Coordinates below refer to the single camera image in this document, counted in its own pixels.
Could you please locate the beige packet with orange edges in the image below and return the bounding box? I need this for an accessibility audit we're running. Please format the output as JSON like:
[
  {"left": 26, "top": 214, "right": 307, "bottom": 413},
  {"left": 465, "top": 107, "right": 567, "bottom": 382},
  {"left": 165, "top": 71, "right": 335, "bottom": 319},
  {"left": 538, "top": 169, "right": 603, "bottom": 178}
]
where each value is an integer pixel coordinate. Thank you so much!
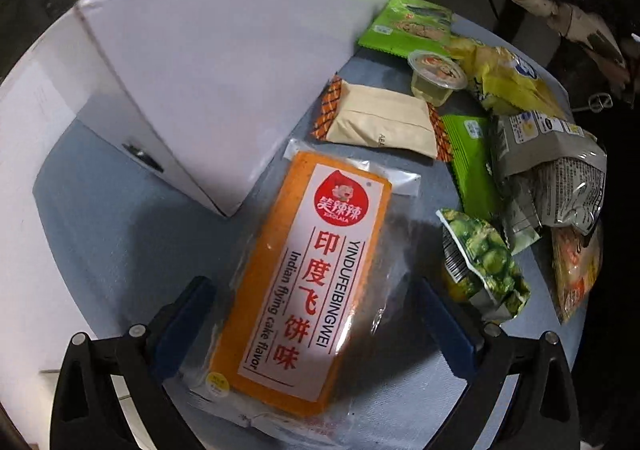
[{"left": 306, "top": 74, "right": 451, "bottom": 161}]

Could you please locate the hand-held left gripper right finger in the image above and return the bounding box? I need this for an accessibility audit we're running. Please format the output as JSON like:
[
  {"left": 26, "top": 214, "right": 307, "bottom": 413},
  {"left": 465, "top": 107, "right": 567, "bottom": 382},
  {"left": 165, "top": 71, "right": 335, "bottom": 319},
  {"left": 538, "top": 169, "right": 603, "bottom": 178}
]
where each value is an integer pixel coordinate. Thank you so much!
[{"left": 412, "top": 277, "right": 583, "bottom": 450}]

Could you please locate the orange noodle packet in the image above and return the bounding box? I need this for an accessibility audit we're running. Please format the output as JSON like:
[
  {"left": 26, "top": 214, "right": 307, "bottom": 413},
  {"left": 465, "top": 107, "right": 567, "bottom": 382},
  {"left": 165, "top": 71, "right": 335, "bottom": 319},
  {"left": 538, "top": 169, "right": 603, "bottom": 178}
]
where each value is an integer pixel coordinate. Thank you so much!
[{"left": 550, "top": 223, "right": 603, "bottom": 326}]

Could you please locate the white cardboard box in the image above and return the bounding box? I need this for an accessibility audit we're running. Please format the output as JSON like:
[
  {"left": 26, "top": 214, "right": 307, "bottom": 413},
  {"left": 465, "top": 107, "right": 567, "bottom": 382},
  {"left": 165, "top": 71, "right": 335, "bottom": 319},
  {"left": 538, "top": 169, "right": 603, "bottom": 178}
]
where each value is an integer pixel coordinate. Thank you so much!
[{"left": 0, "top": 0, "right": 399, "bottom": 218}]

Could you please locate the orange snack packet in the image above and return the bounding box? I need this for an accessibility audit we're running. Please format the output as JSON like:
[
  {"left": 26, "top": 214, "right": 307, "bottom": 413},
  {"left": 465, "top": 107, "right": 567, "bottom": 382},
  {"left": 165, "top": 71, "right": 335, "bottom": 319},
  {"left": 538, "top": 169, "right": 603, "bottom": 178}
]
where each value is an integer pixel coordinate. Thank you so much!
[{"left": 180, "top": 137, "right": 423, "bottom": 431}]

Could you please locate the green snack packet with window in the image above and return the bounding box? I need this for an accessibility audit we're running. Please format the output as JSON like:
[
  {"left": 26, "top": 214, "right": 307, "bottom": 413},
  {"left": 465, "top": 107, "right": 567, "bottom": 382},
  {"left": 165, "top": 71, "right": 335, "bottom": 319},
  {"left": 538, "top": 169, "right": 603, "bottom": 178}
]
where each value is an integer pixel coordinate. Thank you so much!
[{"left": 357, "top": 0, "right": 453, "bottom": 58}]

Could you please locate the green pea snack packet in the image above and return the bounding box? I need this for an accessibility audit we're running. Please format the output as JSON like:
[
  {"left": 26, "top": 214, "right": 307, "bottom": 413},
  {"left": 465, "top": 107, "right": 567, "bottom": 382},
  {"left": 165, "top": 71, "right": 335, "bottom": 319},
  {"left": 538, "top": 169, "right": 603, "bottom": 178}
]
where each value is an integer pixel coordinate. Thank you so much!
[{"left": 436, "top": 207, "right": 532, "bottom": 323}]

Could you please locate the metal key ring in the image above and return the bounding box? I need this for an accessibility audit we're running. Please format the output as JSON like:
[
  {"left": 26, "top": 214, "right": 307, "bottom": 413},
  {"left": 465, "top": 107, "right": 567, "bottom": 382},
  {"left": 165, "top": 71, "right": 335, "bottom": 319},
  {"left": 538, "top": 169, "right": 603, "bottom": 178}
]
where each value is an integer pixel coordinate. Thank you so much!
[{"left": 582, "top": 93, "right": 613, "bottom": 113}]

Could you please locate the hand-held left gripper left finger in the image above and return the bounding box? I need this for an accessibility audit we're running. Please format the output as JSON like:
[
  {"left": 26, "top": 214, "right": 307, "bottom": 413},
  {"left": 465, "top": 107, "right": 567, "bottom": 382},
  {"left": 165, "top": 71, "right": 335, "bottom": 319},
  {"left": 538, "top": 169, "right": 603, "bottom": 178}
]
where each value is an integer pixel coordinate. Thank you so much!
[{"left": 50, "top": 275, "right": 216, "bottom": 450}]

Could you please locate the clear jelly cup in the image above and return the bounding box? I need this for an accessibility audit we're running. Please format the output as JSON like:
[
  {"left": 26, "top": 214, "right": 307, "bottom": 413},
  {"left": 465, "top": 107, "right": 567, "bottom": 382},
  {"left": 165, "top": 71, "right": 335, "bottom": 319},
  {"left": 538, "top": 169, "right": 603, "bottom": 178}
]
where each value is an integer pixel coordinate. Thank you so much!
[{"left": 407, "top": 49, "right": 468, "bottom": 106}]

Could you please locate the yellow chip bag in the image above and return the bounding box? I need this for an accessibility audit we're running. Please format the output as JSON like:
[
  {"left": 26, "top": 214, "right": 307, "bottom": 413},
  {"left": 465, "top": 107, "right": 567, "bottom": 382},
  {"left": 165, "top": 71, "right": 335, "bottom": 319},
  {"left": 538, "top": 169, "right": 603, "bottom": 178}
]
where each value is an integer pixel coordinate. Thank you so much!
[{"left": 447, "top": 34, "right": 571, "bottom": 123}]

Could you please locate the grey-blue table mat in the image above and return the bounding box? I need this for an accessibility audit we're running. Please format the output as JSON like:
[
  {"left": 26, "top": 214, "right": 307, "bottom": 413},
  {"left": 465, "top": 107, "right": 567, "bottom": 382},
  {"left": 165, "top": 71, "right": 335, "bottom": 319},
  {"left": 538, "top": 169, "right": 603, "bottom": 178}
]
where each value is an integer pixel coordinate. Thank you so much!
[{"left": 32, "top": 50, "right": 591, "bottom": 450}]

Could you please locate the narrow green snack packet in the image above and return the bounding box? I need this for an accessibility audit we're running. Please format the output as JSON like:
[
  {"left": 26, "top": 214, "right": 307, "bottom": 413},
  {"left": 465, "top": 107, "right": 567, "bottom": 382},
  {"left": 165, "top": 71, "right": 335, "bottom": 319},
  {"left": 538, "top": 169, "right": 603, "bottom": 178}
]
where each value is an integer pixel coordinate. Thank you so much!
[{"left": 442, "top": 114, "right": 503, "bottom": 221}]

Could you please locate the grey foil snack bag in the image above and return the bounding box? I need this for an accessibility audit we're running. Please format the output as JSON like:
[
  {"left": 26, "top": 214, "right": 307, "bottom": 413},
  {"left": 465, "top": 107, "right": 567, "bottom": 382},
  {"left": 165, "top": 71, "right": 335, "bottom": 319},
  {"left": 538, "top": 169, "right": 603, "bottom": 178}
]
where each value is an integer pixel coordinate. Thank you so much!
[{"left": 487, "top": 113, "right": 608, "bottom": 251}]

